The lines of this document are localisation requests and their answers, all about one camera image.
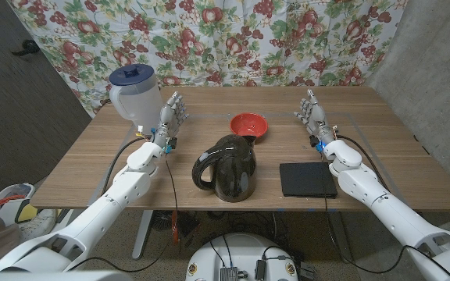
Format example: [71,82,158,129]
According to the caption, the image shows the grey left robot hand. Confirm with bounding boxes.
[152,91,190,148]

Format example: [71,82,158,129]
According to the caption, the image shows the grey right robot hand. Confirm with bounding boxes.
[294,88,338,145]

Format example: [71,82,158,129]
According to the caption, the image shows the translucent pitcher with blue lid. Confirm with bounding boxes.
[109,63,166,136]

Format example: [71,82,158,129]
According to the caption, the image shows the red bowl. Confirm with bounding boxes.
[229,112,269,144]

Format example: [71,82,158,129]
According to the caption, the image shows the glossy black kettle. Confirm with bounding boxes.
[191,133,258,203]

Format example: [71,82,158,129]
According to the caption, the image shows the floral backdrop cloth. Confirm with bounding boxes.
[8,0,409,118]

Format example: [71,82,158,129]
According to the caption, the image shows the black fan under table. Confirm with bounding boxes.
[149,210,173,232]

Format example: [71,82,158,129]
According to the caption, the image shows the white table leg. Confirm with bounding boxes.
[131,210,155,261]

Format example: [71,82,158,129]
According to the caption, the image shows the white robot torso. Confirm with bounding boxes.
[184,233,300,281]

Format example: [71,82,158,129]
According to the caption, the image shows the dark grey door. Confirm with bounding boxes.
[0,0,93,204]

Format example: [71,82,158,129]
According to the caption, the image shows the black adapter box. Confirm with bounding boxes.
[255,259,267,281]

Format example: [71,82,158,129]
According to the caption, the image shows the grey electronics box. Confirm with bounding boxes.
[220,266,240,281]

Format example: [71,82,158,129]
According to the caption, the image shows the white shoe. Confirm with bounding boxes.
[17,208,58,241]

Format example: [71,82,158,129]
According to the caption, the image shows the yellow black patterned bag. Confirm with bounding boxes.
[13,201,41,224]

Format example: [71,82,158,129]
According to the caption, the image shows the white bin with orange item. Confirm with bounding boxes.
[0,182,37,227]

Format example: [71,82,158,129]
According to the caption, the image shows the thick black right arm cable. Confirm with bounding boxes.
[336,134,390,192]

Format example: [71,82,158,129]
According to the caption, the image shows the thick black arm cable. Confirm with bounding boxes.
[336,134,390,192]
[100,135,152,196]

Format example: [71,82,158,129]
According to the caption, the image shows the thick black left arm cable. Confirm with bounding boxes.
[100,135,152,196]

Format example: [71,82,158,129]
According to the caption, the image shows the thin black left wrist cable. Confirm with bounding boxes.
[66,154,180,274]

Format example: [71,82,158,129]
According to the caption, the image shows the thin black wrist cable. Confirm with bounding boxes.
[320,151,450,277]
[66,154,180,274]

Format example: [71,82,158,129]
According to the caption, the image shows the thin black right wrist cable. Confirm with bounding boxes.
[320,151,450,277]

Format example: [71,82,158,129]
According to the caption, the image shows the orange strap under table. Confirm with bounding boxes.
[171,210,180,246]

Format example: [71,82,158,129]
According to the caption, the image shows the black door handle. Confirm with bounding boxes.
[11,39,41,57]

